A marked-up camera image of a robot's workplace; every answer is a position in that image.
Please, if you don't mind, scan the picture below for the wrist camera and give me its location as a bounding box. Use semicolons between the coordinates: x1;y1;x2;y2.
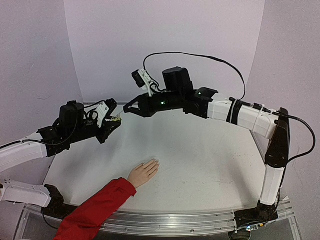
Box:
131;69;158;97
95;98;117;128

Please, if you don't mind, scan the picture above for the black right camera cable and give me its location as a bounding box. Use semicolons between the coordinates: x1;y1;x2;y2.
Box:
143;51;316;163

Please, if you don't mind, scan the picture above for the red sleeved forearm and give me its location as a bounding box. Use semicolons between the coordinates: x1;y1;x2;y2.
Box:
54;177;137;240

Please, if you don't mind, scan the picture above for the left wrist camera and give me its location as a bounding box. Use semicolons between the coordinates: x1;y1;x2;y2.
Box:
95;98;117;128

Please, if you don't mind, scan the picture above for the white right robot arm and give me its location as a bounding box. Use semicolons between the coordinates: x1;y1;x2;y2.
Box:
123;67;290;206

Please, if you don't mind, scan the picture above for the mannequin hand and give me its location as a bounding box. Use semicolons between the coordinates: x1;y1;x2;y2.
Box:
127;159;160;189

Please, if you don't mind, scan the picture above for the yellow nail polish bottle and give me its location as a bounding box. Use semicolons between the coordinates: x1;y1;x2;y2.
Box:
111;115;122;123

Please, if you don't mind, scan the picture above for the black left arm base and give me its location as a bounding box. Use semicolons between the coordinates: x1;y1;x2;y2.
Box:
41;184;77;220

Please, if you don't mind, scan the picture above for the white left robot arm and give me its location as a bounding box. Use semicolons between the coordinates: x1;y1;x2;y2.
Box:
0;98;122;208

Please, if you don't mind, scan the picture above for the aluminium table edge rail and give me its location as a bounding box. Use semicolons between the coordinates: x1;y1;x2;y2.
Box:
14;199;301;240

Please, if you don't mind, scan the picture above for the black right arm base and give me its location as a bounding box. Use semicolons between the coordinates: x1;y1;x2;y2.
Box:
234;201;278;229

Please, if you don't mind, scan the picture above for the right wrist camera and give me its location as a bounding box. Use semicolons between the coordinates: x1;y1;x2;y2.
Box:
131;69;158;97

